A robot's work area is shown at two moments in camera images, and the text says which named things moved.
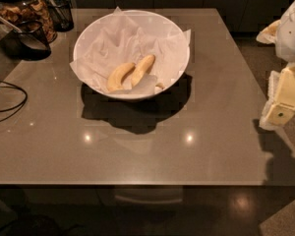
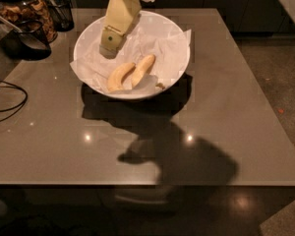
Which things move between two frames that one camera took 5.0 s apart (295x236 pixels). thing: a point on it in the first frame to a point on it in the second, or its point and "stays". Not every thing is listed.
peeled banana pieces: [142, 69] stays
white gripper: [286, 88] to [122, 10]
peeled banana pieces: [114, 83] stays
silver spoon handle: [6, 22] stays
